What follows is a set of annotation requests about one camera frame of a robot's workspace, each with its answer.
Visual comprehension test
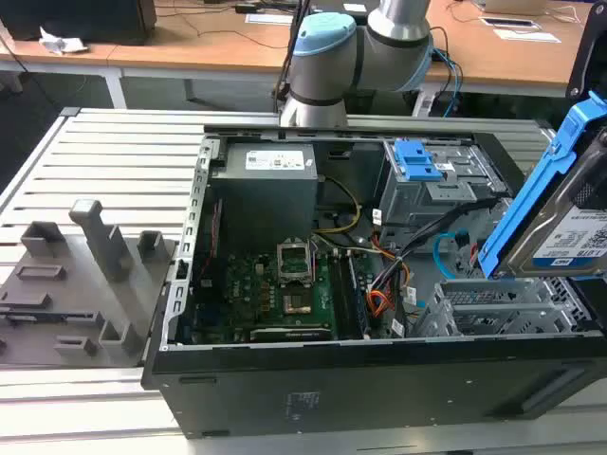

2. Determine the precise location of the hard disk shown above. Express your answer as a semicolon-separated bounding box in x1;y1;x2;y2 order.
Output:
477;89;607;282

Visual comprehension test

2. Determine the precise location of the black box on desk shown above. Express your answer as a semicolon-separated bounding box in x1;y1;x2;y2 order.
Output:
0;0;158;46

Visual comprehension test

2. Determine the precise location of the blue cable behind arm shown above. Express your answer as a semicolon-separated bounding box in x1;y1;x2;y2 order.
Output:
426;45;465;118

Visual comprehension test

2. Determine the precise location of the white paper sheet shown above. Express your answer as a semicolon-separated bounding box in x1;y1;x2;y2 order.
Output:
492;27;562;45

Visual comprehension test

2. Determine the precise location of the black open PC case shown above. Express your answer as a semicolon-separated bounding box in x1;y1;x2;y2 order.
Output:
140;123;607;440

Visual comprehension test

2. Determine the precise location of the metal disk bay with slots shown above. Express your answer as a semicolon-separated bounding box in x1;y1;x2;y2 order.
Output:
411;278;580;338

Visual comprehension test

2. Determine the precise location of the grey parts rack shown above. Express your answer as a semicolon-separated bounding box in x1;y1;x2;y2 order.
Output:
0;198;180;370

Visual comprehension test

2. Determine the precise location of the wooden desk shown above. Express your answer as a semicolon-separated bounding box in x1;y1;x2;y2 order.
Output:
0;0;590;98

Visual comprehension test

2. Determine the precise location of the black graphics card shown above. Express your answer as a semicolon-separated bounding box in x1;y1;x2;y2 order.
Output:
248;323;334;343

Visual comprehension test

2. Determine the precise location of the blue plastic bay latch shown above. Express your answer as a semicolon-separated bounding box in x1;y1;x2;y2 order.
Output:
393;138;445;184

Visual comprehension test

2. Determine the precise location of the yellow power wire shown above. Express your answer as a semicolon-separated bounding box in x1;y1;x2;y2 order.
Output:
314;174;362;236

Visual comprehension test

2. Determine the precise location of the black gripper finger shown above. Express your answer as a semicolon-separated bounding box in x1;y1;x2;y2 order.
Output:
570;135;607;210

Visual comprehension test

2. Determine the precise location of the green motherboard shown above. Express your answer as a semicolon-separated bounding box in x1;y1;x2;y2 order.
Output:
189;235;380;343

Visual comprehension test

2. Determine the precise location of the black disk wire bundle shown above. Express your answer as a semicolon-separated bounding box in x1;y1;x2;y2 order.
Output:
392;197;500;261

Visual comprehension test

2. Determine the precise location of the metal socket cover frame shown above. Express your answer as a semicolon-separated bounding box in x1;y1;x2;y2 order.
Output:
276;241;317;285

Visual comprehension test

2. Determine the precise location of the black RAM slot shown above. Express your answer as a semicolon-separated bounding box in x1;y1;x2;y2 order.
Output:
331;250;358;338

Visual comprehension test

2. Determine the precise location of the CPU socket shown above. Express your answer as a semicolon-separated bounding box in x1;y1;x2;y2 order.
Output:
282;292;313;318

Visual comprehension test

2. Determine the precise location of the crumpled white paper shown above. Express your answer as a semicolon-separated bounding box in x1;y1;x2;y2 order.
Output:
39;27;90;56

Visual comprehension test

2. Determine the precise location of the metal disk bay cage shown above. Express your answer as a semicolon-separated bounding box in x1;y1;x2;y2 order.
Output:
377;138;514;241

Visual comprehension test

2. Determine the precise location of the grey power supply unit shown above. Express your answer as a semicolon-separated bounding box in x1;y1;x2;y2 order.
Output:
208;141;320;239

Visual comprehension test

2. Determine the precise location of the orange wire bundle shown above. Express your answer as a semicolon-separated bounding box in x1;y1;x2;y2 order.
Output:
366;259;412;319

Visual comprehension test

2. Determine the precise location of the light blue disk wire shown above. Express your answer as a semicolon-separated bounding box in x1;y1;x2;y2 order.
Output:
432;229;471;282

